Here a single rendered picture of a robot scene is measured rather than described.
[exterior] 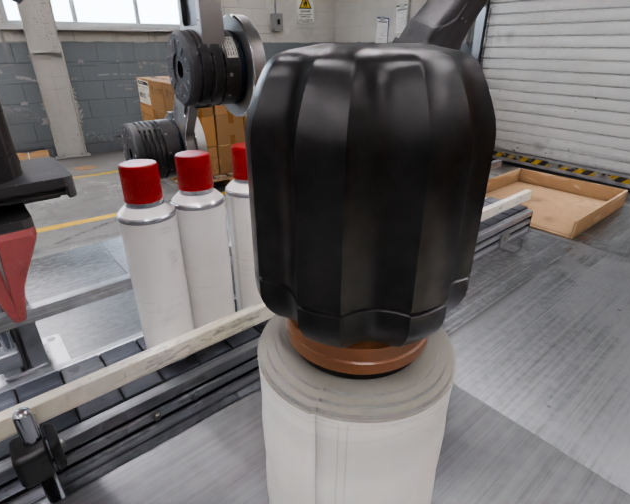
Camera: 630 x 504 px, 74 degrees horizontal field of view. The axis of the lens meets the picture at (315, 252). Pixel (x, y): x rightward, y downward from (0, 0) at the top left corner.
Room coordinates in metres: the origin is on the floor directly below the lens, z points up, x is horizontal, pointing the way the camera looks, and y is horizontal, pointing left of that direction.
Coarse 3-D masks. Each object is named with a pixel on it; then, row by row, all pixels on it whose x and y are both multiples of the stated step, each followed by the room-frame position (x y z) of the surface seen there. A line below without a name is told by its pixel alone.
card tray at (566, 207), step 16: (496, 176) 1.06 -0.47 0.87; (512, 176) 1.12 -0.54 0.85; (528, 176) 1.13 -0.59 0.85; (544, 176) 1.09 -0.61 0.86; (560, 176) 1.06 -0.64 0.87; (496, 192) 1.04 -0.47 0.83; (512, 192) 1.04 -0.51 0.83; (544, 192) 1.04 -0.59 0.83; (560, 192) 1.04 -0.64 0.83; (576, 192) 1.03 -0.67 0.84; (592, 192) 1.00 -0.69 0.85; (608, 192) 0.98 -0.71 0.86; (624, 192) 0.93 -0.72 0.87; (528, 208) 0.92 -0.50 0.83; (544, 208) 0.92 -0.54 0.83; (560, 208) 0.92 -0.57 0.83; (576, 208) 0.92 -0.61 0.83; (592, 208) 0.92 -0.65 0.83; (608, 208) 0.88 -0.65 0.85; (544, 224) 0.83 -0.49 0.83; (560, 224) 0.83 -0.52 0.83; (576, 224) 0.76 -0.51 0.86; (592, 224) 0.83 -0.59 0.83
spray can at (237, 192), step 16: (240, 144) 0.44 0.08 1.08; (240, 160) 0.42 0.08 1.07; (240, 176) 0.42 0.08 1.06; (240, 192) 0.41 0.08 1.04; (240, 208) 0.41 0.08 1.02; (240, 224) 0.41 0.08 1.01; (240, 240) 0.42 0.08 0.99; (240, 256) 0.42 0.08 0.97; (240, 272) 0.42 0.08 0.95; (240, 288) 0.42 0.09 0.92; (256, 288) 0.41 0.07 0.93; (240, 304) 0.42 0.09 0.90
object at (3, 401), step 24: (504, 216) 0.76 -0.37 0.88; (240, 336) 0.39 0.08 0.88; (96, 360) 0.35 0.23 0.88; (120, 360) 0.35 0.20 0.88; (192, 360) 0.35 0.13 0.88; (24, 384) 0.31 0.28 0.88; (48, 384) 0.31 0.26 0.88; (144, 384) 0.31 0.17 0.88; (0, 408) 0.28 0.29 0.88; (96, 408) 0.28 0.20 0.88; (0, 456) 0.23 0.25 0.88
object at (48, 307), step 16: (496, 160) 0.86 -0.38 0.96; (80, 288) 0.36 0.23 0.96; (96, 288) 0.36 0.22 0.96; (112, 288) 0.36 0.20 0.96; (128, 288) 0.37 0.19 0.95; (32, 304) 0.33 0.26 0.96; (48, 304) 0.33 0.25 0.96; (64, 304) 0.34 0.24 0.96; (80, 304) 0.34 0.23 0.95; (0, 320) 0.30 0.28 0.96; (32, 320) 0.32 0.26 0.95
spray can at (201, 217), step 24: (192, 168) 0.38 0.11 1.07; (192, 192) 0.39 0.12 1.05; (216, 192) 0.40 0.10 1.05; (192, 216) 0.38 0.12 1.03; (216, 216) 0.39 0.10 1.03; (192, 240) 0.38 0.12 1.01; (216, 240) 0.38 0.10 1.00; (192, 264) 0.38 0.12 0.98; (216, 264) 0.38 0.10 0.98; (192, 288) 0.38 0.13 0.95; (216, 288) 0.38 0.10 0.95; (192, 312) 0.38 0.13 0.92; (216, 312) 0.38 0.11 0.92
